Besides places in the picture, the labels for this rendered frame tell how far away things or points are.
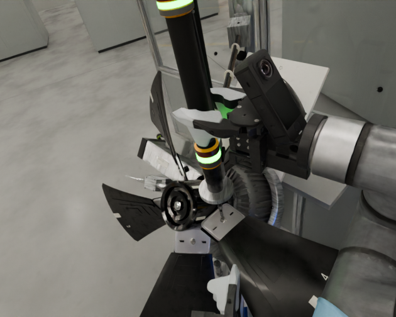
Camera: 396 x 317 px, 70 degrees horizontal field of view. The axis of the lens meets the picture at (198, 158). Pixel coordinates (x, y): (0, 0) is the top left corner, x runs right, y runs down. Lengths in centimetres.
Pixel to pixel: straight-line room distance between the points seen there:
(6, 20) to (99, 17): 235
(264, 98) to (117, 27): 566
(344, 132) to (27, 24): 738
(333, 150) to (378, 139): 4
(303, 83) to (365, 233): 52
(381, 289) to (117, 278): 189
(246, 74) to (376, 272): 25
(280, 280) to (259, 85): 39
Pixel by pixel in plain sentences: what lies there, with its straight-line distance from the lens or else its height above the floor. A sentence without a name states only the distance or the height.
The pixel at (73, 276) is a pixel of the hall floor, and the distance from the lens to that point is 229.
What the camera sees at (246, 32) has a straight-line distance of 100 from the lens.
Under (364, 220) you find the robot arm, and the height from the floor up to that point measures 141.
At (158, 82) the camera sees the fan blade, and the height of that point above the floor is 141.
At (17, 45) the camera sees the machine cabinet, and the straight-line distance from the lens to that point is 770.
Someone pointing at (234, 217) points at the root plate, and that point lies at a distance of 66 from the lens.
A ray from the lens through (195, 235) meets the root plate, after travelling 73.
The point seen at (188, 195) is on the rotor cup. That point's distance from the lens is 65.
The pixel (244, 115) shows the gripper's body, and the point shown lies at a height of 151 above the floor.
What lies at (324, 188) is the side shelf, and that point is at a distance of 116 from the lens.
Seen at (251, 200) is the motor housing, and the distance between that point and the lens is 74.
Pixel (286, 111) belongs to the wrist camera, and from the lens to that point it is 36.
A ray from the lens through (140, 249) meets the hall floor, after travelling 216.
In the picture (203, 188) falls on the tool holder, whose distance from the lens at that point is 57.
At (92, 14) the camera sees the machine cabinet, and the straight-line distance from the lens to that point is 588.
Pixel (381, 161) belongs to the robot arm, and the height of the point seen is 150.
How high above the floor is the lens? 173
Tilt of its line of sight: 41 degrees down
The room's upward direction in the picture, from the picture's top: 14 degrees counter-clockwise
